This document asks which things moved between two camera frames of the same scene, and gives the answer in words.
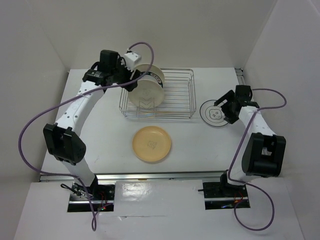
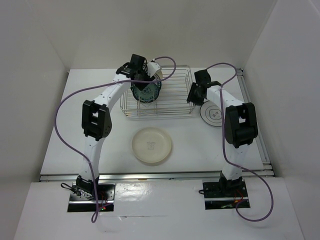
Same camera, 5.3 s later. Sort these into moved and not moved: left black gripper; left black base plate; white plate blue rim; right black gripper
Moved: left black gripper; right black gripper
Not moved: left black base plate; white plate blue rim
